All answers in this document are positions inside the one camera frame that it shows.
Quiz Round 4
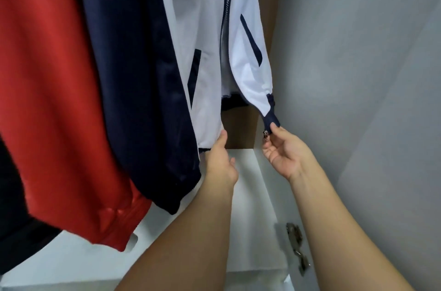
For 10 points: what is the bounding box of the metal door hinge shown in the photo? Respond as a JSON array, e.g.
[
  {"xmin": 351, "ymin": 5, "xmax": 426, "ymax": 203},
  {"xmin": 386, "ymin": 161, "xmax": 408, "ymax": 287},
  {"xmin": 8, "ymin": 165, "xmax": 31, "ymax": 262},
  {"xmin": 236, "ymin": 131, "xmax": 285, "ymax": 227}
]
[{"xmin": 286, "ymin": 222, "xmax": 311, "ymax": 276}]

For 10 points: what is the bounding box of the white wardrobe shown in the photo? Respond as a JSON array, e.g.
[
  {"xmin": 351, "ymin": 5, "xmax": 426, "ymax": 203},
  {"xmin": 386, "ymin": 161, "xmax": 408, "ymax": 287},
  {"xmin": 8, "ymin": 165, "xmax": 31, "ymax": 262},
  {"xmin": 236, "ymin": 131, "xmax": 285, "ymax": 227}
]
[{"xmin": 0, "ymin": 0, "xmax": 441, "ymax": 291}]

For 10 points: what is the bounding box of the person's right hand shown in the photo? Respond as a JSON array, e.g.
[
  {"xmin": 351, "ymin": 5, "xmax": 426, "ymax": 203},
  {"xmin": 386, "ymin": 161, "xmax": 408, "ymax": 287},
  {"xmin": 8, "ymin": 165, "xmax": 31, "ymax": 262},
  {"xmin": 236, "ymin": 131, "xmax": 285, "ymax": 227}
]
[{"xmin": 262, "ymin": 122, "xmax": 318, "ymax": 181}]

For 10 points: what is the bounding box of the person's left hand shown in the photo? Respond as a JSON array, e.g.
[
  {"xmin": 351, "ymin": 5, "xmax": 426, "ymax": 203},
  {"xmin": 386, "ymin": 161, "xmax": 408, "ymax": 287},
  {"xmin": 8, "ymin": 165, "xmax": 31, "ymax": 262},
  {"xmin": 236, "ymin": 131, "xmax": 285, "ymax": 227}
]
[{"xmin": 202, "ymin": 129, "xmax": 240, "ymax": 192}]

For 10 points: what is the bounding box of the person's left forearm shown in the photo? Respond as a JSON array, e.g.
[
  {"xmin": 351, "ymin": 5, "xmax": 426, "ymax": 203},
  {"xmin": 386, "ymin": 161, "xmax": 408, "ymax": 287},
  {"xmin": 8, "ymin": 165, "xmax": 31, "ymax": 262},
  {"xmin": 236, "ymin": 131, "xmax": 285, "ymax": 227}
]
[{"xmin": 117, "ymin": 184, "xmax": 238, "ymax": 291}]

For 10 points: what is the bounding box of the person's right forearm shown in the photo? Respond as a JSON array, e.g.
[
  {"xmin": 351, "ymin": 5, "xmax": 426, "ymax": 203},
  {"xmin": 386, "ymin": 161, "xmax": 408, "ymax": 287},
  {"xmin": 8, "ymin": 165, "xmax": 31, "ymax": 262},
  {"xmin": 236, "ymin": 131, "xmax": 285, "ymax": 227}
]
[{"xmin": 293, "ymin": 162, "xmax": 414, "ymax": 291}]

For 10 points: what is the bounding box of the red and white jacket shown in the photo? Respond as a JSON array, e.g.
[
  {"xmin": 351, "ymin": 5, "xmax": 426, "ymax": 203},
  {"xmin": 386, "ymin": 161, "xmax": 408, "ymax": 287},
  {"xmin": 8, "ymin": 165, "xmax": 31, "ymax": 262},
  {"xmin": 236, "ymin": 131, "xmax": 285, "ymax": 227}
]
[{"xmin": 0, "ymin": 0, "xmax": 153, "ymax": 252}]

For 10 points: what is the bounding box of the navy and white jacket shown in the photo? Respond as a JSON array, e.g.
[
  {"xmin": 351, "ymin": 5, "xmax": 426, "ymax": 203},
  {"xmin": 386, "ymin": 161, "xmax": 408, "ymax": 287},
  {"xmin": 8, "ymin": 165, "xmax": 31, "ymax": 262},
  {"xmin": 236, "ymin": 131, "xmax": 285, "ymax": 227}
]
[{"xmin": 72, "ymin": 0, "xmax": 282, "ymax": 214}]

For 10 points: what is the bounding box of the khaki and black jacket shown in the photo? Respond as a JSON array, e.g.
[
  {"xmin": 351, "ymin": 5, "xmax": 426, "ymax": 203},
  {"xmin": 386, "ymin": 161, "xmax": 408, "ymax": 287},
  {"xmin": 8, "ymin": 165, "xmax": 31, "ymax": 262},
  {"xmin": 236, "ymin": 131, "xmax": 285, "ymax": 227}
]
[{"xmin": 0, "ymin": 136, "xmax": 63, "ymax": 274}]

